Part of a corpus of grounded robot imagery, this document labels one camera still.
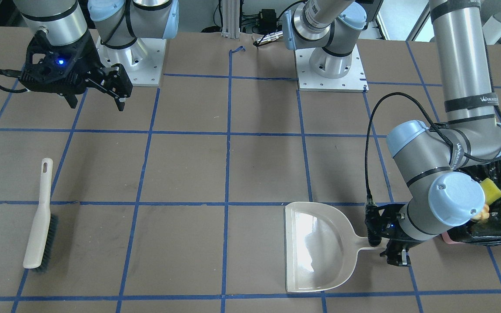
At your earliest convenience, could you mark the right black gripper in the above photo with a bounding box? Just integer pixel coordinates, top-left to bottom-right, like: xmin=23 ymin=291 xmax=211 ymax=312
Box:
xmin=19 ymin=30 xmax=133 ymax=112

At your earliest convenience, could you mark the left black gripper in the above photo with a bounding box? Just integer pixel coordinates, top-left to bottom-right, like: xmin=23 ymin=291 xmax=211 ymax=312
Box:
xmin=365 ymin=203 xmax=420 ymax=266

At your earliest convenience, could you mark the yellow green sponge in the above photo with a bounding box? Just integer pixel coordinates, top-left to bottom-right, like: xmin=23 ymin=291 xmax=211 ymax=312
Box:
xmin=479 ymin=178 xmax=501 ymax=206

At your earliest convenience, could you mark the beige hand brush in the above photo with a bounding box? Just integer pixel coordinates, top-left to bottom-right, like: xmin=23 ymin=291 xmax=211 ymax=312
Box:
xmin=23 ymin=158 xmax=58 ymax=272

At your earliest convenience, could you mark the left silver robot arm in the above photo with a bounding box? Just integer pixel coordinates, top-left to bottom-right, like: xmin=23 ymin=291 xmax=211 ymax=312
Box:
xmin=281 ymin=0 xmax=501 ymax=266

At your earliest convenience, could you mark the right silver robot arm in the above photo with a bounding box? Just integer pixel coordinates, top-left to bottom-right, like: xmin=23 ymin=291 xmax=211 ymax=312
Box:
xmin=14 ymin=0 xmax=180 ymax=111

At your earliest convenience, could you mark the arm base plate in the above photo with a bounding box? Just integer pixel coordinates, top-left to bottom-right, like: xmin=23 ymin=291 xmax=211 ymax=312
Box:
xmin=96 ymin=38 xmax=168 ymax=87
xmin=294 ymin=45 xmax=369 ymax=93

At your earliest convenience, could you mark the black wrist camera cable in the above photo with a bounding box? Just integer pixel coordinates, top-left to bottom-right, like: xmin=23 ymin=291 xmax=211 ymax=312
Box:
xmin=364 ymin=92 xmax=458 ymax=207

